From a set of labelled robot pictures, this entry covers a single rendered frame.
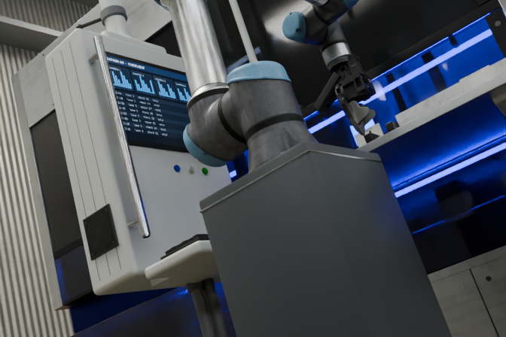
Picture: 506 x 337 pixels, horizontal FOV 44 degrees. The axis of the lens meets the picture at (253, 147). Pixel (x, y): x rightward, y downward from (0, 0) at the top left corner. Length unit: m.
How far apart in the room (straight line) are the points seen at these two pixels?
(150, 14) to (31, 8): 3.69
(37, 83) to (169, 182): 1.31
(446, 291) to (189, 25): 0.96
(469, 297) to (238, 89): 0.89
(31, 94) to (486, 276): 2.10
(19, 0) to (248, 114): 5.09
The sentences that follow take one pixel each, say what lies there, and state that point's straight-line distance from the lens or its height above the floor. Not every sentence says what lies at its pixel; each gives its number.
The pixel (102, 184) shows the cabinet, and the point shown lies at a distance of 1.72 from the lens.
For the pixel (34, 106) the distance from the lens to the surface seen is 2.98.
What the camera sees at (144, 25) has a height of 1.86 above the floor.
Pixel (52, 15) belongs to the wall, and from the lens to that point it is 6.27.
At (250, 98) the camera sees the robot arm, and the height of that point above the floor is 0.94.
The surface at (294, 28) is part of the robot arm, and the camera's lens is 1.66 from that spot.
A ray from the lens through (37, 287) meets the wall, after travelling 4.83.
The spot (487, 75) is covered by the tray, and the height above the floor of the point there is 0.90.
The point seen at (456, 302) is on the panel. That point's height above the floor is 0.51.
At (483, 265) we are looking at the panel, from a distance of 1.74.
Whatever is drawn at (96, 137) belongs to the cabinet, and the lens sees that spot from 1.76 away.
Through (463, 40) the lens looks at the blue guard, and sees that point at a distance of 1.83.
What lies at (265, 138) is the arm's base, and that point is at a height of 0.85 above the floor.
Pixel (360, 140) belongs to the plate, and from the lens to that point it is 1.88.
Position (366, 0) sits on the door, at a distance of 2.00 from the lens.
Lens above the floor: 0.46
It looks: 20 degrees up
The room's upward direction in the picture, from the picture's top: 18 degrees counter-clockwise
